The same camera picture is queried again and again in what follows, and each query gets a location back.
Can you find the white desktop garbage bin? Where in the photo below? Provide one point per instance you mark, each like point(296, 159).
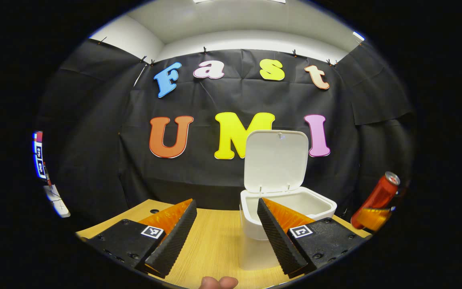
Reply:
point(275, 160)

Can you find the red pop can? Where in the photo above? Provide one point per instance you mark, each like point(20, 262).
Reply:
point(379, 192)

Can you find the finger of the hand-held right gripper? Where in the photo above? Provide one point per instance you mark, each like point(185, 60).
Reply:
point(371, 218)

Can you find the computer monitor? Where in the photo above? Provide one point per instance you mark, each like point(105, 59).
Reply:
point(38, 154)

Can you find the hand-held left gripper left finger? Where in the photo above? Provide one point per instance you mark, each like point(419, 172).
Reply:
point(175, 241)

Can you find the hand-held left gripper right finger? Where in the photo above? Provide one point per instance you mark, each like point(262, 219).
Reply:
point(279, 241)

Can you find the wooden desktop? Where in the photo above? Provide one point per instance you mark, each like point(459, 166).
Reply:
point(215, 241)

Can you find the black backdrop cloth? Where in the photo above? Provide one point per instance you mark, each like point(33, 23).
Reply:
point(231, 100)

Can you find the ceiling light panel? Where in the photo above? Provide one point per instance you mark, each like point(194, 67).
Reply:
point(239, 1)
point(358, 36)

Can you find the white side table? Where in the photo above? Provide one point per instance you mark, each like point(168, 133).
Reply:
point(56, 200)

